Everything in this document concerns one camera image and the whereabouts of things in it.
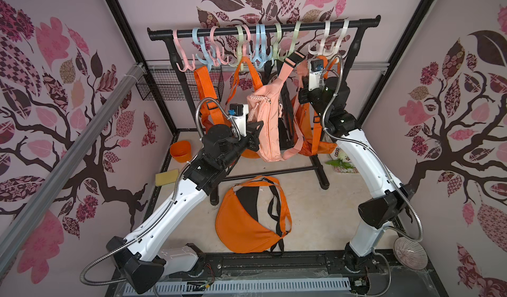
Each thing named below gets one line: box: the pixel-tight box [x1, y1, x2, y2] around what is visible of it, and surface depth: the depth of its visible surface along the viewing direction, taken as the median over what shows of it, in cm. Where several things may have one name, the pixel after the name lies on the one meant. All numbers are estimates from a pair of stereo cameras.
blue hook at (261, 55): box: [249, 23, 272, 69], surface depth 61 cm
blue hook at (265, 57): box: [254, 23, 273, 70], surface depth 61 cm
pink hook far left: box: [172, 29, 196, 73], surface depth 57 cm
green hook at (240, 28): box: [228, 24, 244, 72], surface depth 53 cm
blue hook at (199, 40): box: [192, 27, 216, 72], surface depth 55 cm
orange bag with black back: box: [215, 175, 292, 255], surface depth 86 cm
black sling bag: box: [277, 60, 297, 152], surface depth 73 cm
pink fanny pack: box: [247, 51, 307, 164], surface depth 63 cm
